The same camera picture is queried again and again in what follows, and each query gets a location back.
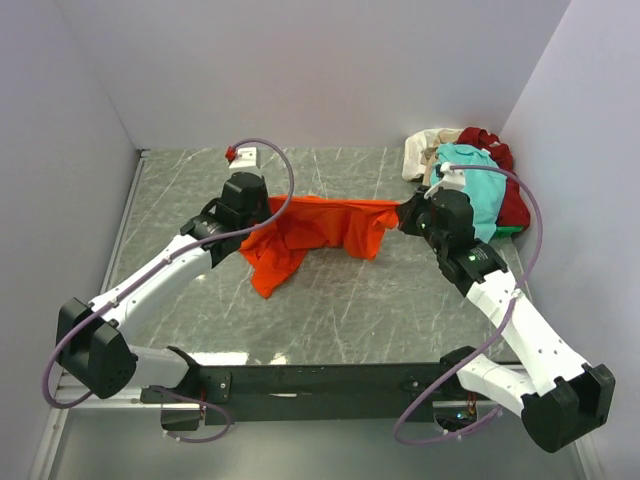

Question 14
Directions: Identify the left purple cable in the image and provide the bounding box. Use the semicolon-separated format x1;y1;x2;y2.
40;137;295;445

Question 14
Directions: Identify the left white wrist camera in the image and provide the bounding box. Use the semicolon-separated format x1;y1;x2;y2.
225;146;261;175

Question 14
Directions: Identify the orange t shirt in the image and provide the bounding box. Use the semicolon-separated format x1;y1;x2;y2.
240;196;399;299

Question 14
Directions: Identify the teal t shirt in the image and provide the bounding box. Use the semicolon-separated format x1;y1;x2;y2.
436;143;507;243

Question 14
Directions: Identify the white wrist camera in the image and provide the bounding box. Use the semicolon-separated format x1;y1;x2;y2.
225;146;261;175
423;162;466;200

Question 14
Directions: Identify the purple cable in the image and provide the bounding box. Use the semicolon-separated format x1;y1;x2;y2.
393;163;543;445
40;137;295;445

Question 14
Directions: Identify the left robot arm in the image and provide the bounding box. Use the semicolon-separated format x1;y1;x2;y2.
56;172;271;399

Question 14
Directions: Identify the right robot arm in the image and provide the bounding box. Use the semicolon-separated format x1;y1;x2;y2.
396;187;616;453

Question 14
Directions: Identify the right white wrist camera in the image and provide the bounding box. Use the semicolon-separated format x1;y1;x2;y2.
423;162;466;200

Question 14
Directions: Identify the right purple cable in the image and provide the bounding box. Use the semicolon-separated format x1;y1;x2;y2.
393;163;543;445

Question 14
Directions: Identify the aluminium frame rail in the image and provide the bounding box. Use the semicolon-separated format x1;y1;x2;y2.
27;149;201;480

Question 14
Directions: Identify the green t shirt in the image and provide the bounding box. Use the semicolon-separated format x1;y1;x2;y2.
494;226;524;238

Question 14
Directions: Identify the dark red t shirt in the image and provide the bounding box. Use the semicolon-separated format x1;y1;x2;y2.
457;127;531;230

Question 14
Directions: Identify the black base beam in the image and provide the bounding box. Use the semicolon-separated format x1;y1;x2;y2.
173;363;445;422

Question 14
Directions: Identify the cream white t shirt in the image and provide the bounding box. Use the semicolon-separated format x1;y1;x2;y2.
401;128;463;185

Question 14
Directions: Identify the beige t shirt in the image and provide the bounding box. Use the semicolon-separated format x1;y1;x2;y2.
421;128;463;186

